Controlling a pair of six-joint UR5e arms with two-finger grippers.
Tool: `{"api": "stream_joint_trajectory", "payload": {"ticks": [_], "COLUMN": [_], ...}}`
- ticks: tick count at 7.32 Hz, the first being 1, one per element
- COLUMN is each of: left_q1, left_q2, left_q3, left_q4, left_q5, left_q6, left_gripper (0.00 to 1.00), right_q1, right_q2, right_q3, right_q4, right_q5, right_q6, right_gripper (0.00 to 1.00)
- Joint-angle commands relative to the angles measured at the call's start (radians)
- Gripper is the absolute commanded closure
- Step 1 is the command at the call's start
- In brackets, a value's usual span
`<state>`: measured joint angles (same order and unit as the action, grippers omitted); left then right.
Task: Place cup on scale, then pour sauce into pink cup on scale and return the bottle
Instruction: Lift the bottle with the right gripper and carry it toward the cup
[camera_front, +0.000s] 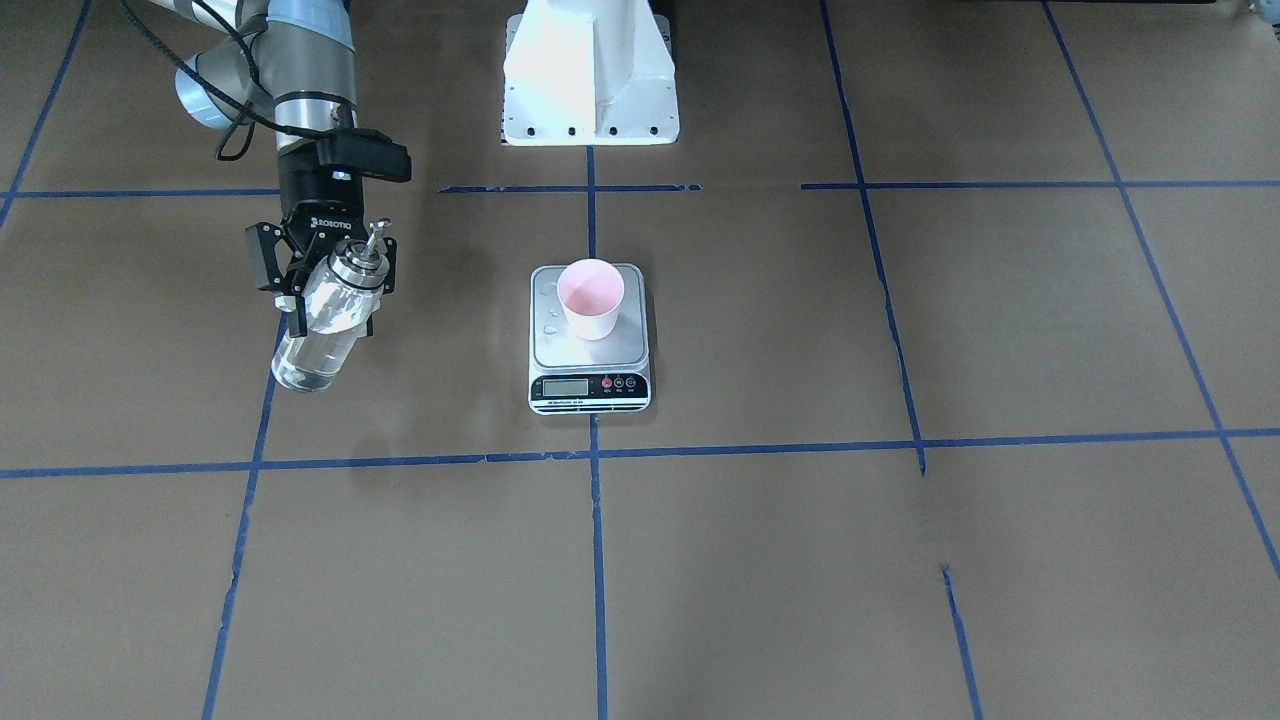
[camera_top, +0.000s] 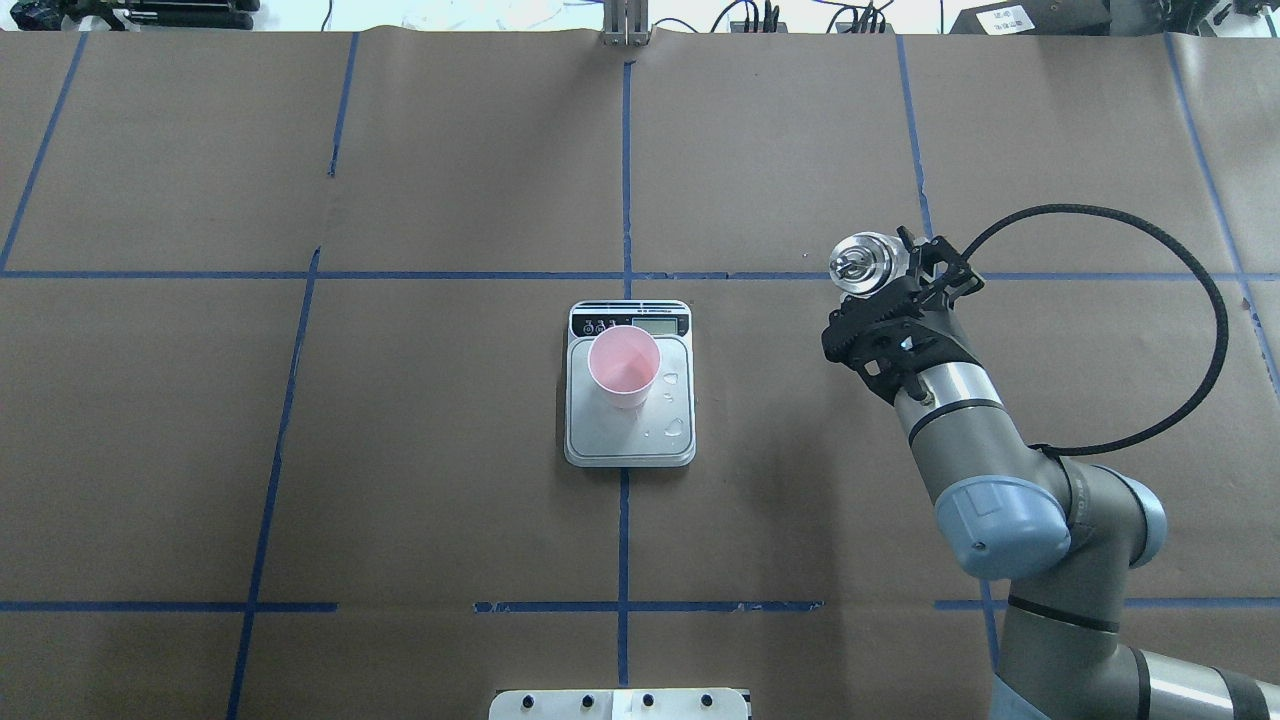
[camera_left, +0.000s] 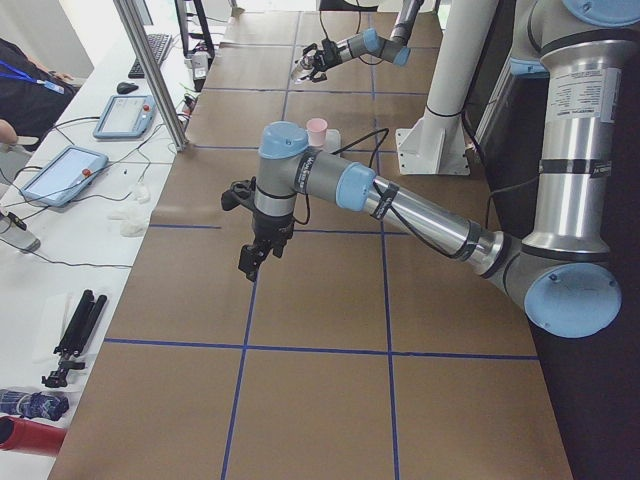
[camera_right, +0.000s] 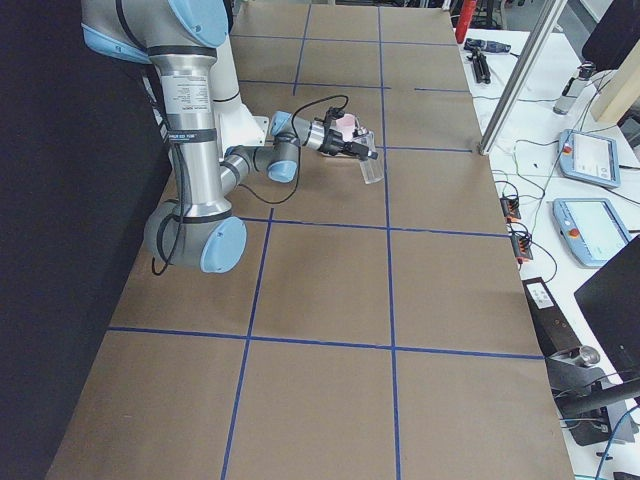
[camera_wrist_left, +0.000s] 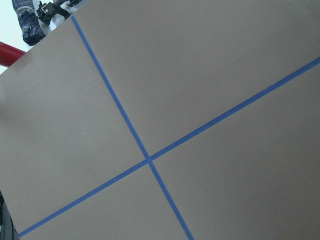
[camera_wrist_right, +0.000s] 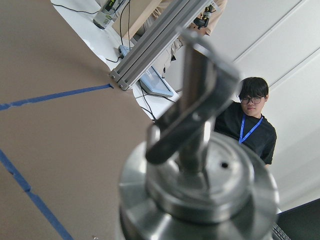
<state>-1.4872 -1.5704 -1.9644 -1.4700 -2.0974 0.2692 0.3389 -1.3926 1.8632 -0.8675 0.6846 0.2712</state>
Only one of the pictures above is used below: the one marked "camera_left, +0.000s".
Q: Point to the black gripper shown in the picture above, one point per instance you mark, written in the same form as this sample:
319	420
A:
330	52
271	229

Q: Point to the pink paper cup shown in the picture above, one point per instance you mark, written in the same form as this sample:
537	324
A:
317	131

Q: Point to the glass sauce bottle metal cap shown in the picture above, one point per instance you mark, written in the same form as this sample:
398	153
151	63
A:
303	69

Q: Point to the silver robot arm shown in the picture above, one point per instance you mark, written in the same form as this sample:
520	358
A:
317	60
557	274

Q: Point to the silver digital kitchen scale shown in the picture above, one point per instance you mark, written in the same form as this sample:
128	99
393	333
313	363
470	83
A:
333	141

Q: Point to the white crumpled tissue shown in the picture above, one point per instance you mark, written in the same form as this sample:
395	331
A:
133	222

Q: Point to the far blue teach pendant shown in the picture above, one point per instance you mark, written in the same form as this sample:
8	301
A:
126	117

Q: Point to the blue teach pendant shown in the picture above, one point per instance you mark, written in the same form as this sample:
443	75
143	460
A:
126	117
64	177

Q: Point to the black computer mouse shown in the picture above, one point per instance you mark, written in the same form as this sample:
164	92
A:
124	88

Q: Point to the near blue teach pendant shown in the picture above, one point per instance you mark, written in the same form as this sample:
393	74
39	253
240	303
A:
64	177

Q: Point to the black folded tripod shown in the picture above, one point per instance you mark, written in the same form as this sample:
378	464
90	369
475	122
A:
75	339

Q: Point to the person in black shirt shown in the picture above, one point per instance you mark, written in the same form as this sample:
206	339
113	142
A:
33	97

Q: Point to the red cylinder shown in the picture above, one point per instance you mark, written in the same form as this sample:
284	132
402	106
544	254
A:
30	437

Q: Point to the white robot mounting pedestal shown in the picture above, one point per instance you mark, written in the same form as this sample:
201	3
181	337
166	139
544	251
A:
435	145

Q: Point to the aluminium frame post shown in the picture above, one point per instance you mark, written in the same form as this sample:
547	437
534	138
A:
132	23

